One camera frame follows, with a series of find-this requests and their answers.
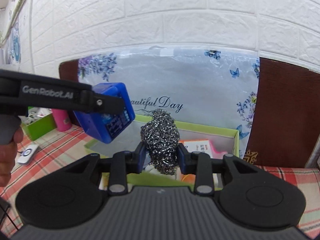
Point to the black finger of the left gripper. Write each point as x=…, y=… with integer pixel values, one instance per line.
x=99, y=103

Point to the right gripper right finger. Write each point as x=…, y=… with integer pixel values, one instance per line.
x=200, y=165

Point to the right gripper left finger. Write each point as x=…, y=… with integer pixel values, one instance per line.
x=122, y=164

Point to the blue plastic box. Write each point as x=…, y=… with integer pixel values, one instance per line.
x=105, y=127

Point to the steel wool scrubber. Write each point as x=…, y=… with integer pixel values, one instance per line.
x=161, y=137

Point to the person's left hand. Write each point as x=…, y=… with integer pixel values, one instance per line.
x=7, y=157

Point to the pink white card box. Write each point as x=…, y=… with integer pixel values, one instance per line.
x=204, y=146

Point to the green cardboard storage box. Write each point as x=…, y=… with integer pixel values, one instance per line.
x=223, y=139

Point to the pink thermos bottle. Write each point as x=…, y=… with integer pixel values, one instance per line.
x=61, y=119

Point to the small green box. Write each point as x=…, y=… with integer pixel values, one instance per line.
x=38, y=122

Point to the white round device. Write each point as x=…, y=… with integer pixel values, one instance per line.
x=28, y=154

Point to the floral plastic bedding bag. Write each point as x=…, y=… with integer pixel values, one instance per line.
x=200, y=86

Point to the brown wooden headboard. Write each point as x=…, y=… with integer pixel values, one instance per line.
x=286, y=118

